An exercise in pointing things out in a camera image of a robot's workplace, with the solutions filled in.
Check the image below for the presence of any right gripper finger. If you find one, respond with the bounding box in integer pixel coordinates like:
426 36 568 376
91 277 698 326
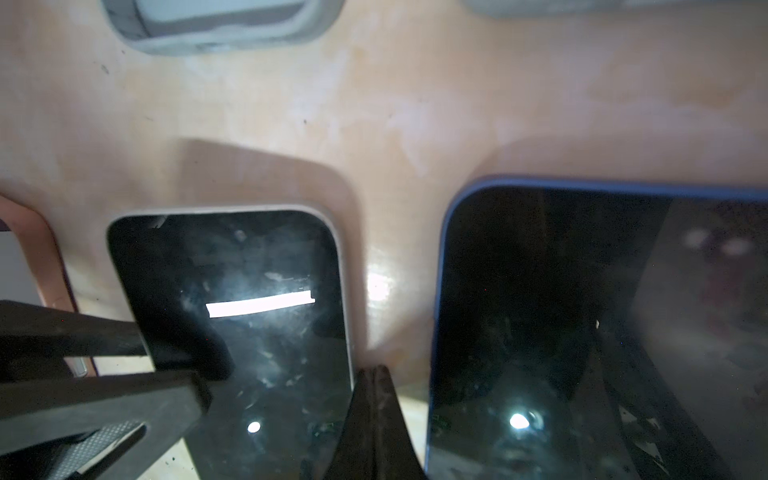
325 365 426 480

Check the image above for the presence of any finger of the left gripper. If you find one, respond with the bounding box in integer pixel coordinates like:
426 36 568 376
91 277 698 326
1 300 213 479

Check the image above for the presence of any phone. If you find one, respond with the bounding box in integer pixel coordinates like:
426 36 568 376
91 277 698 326
1 197 98 380
107 209 352 479

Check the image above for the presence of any black smartphone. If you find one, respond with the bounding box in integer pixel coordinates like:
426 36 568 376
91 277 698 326
425 178 767 479

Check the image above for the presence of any white phone case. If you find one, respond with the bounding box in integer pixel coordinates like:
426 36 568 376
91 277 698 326
101 0 344 56

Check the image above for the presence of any light blue phone case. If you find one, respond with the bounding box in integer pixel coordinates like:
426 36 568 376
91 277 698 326
461 0 768 18

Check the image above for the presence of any phone in pink case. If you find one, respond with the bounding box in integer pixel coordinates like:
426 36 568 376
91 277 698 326
1 197 98 380

